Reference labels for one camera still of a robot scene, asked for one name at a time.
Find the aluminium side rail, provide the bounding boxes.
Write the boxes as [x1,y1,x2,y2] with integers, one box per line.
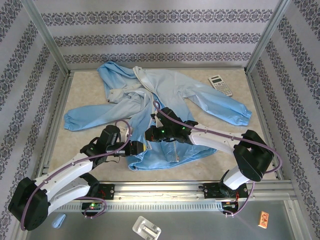
[36,71,75,179]

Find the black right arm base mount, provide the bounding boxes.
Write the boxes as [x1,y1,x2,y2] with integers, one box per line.
[203,182,249,201]

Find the small blue plastic object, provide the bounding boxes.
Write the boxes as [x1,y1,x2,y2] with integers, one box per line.
[51,212,67,229]

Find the silver metal bracket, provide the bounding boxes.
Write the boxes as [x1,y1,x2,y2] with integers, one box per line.
[132,215,162,240]

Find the aluminium front rail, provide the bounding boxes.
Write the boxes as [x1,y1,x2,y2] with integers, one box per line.
[98,180,294,200]

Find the perforated metal strip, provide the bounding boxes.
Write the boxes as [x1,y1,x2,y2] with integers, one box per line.
[61,201,224,213]

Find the aluminium frame post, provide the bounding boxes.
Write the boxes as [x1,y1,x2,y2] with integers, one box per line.
[245,0,294,74]
[21,0,72,77]

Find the small orange printed box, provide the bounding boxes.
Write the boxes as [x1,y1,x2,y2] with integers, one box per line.
[257,210,271,229]

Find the small green-lit circuit board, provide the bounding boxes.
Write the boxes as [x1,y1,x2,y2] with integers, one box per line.
[81,201,104,211]

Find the light blue zip jacket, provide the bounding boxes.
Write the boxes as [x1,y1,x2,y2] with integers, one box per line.
[63,61,252,172]

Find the white calculator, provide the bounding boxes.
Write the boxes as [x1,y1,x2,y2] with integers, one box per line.
[208,75,234,98]

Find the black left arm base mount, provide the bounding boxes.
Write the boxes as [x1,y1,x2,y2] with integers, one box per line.
[82,183,116,201]

